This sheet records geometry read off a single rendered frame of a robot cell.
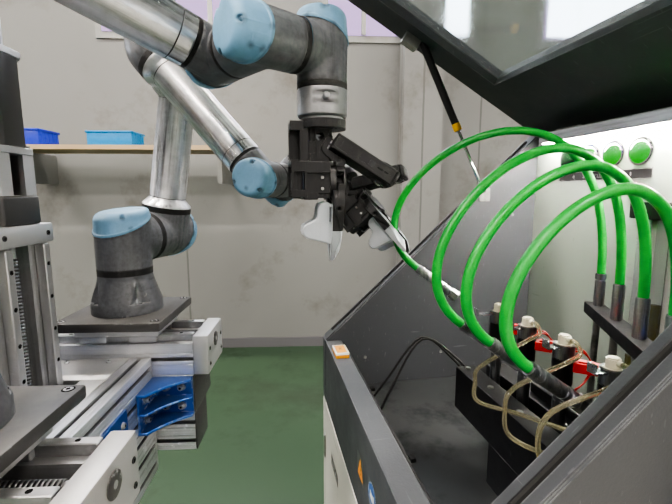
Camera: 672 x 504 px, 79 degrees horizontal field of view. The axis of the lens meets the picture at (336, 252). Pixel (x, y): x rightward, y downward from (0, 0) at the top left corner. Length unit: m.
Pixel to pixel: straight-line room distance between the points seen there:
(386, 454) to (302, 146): 0.45
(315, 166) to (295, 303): 2.96
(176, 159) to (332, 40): 0.57
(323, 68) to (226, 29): 0.14
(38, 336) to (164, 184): 0.43
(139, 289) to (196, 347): 0.18
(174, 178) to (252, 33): 0.59
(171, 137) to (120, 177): 2.67
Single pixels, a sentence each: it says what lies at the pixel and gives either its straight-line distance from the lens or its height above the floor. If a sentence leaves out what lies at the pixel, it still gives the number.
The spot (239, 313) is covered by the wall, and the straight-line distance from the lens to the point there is 3.61.
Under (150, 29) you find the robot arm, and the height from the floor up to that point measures 1.52.
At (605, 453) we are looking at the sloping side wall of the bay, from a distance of 0.47.
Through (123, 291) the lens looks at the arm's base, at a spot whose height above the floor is 1.09.
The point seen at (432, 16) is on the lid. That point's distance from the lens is 1.02.
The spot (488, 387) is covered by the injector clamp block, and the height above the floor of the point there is 0.98.
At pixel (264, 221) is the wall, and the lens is 3.43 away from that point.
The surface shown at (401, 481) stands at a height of 0.95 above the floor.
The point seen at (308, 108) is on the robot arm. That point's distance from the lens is 0.62.
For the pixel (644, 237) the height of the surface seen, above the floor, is 1.25.
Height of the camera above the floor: 1.31
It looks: 8 degrees down
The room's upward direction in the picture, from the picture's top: straight up
